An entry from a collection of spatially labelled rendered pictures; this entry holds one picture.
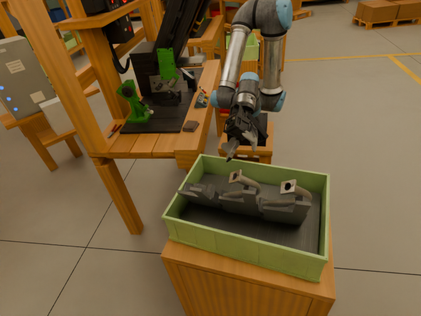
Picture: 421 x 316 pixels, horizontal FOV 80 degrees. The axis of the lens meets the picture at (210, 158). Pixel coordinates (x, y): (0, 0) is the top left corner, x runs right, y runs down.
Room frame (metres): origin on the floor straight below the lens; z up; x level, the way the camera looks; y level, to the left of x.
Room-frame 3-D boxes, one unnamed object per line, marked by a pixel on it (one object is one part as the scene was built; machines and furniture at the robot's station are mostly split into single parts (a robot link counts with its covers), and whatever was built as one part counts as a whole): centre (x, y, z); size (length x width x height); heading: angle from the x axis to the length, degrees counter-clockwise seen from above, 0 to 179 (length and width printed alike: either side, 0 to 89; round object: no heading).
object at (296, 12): (8.13, -2.73, 0.22); 1.20 x 0.80 x 0.44; 117
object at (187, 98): (1.94, 0.26, 0.89); 1.10 x 0.42 x 0.02; 168
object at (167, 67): (1.86, 0.22, 1.17); 0.13 x 0.12 x 0.20; 168
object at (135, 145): (1.94, 0.26, 0.44); 1.49 x 0.70 x 0.88; 168
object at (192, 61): (2.00, 0.15, 1.11); 0.39 x 0.16 x 0.03; 78
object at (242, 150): (1.29, -0.25, 0.83); 0.32 x 0.32 x 0.04; 73
